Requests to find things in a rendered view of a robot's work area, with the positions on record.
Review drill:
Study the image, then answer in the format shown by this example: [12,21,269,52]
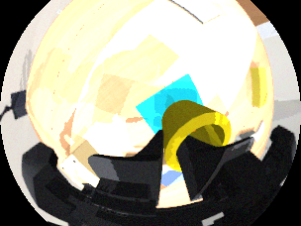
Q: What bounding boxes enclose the brown wooden bar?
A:
[126,153,173,171]

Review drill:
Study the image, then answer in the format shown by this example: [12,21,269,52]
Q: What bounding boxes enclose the olive-yellow cup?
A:
[161,100,231,171]

